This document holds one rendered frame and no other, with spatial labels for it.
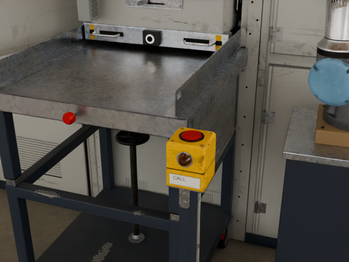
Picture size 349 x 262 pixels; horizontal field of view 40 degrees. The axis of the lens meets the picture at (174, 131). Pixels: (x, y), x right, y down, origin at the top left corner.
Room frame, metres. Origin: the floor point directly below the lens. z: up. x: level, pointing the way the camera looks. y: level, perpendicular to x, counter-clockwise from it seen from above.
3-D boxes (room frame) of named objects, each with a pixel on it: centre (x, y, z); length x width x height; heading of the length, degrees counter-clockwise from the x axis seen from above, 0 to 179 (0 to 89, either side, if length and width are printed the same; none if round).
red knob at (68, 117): (1.13, 0.27, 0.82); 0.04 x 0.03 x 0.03; 160
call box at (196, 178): (0.85, -0.03, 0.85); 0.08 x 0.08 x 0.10; 70
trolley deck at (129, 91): (1.47, 0.14, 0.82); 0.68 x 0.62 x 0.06; 160
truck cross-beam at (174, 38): (1.68, 0.07, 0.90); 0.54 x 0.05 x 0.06; 70
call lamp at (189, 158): (0.80, -0.02, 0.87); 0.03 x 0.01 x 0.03; 70
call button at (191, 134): (0.85, -0.03, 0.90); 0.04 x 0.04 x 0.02
